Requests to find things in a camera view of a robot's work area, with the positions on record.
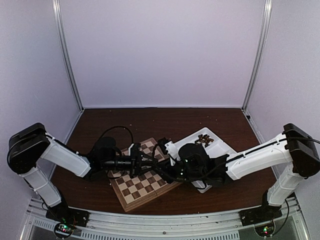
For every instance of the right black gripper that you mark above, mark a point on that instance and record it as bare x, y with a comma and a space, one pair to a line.
172, 176

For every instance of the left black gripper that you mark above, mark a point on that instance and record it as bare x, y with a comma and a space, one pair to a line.
136, 157

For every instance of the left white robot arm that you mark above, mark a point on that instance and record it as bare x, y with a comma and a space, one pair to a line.
34, 144

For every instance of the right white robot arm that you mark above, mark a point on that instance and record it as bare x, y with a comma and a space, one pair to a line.
293, 147

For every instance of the dark chess pieces pile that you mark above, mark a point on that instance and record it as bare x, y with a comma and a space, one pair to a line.
204, 139

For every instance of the white divided plastic tray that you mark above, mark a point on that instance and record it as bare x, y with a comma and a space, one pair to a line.
214, 150

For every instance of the wooden chessboard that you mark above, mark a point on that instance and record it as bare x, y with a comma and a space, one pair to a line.
135, 192

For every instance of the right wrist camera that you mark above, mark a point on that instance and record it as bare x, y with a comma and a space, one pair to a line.
169, 149

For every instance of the aluminium frame rail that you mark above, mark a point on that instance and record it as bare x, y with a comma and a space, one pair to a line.
225, 225

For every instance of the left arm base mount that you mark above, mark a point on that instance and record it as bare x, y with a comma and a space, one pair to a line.
72, 217

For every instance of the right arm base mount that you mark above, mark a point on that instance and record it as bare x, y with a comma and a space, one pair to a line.
259, 214

